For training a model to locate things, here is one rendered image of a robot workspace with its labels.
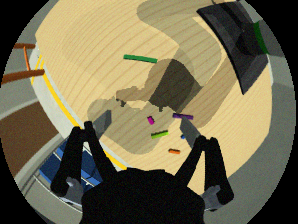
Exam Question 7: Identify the purple rod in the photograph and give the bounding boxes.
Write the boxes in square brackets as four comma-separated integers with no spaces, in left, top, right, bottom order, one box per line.
[173,113,194,120]

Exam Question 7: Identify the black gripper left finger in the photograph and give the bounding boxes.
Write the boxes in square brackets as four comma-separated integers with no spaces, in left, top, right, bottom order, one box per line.
[50,110,134,207]

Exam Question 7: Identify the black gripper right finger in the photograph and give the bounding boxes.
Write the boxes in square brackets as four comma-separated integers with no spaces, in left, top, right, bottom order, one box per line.
[157,116,234,212]

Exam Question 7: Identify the orange rod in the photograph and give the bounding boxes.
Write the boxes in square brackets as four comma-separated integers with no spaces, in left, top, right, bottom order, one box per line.
[169,149,180,154]

